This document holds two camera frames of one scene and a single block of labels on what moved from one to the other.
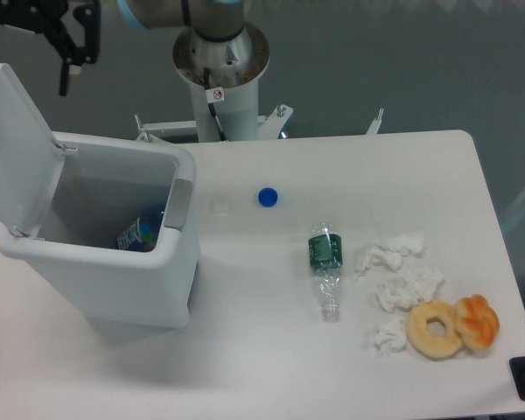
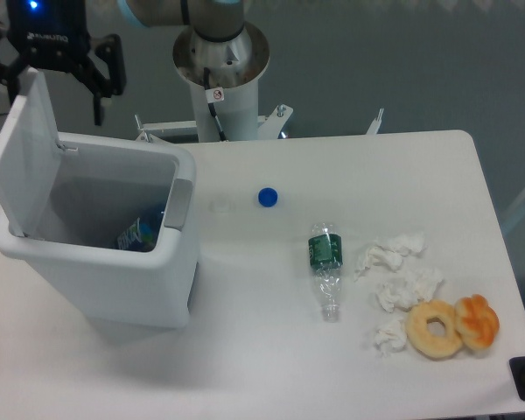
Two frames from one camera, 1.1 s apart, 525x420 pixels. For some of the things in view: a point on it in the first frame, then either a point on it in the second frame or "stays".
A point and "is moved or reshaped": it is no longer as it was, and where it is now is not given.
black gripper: (38, 16) → (55, 33)
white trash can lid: (23, 164) is moved or reshaped
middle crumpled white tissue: (403, 290) stays
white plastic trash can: (120, 237) stays
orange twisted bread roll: (478, 323) stays
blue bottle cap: (268, 197) stays
